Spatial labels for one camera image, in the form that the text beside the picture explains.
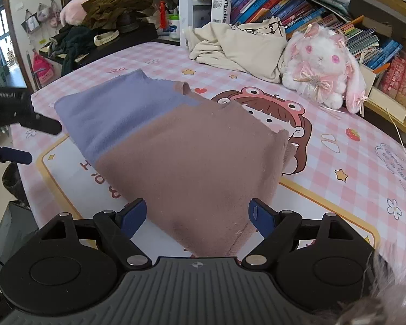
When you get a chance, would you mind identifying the row of colourful books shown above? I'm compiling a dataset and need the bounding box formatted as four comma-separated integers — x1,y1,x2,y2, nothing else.
230,0,403,73

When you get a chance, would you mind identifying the cream beige garment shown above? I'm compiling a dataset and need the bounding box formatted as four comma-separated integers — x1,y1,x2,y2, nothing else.
182,17,287,83

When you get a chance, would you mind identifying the pink backpack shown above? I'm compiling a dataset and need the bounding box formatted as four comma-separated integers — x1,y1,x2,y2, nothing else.
33,51,55,86

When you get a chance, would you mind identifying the wooden white bookshelf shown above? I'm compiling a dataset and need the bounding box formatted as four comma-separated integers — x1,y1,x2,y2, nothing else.
179,0,406,134

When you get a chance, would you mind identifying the white pink bunny plush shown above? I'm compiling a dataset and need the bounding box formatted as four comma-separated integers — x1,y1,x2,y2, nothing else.
279,23,367,115

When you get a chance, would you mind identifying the purple and brown sweater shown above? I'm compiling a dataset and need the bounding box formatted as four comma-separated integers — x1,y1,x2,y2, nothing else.
55,70,296,257

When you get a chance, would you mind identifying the white charging cable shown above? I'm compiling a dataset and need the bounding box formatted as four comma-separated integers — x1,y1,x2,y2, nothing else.
385,108,406,177

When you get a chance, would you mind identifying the red book box set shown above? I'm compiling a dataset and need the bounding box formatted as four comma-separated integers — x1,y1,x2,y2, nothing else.
378,50,406,108

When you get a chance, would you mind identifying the white Garbllet book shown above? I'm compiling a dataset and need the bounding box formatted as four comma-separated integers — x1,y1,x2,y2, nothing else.
210,0,232,24

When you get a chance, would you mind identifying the pile of dark clothes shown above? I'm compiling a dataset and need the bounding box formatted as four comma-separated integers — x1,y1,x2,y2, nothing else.
49,0,158,76

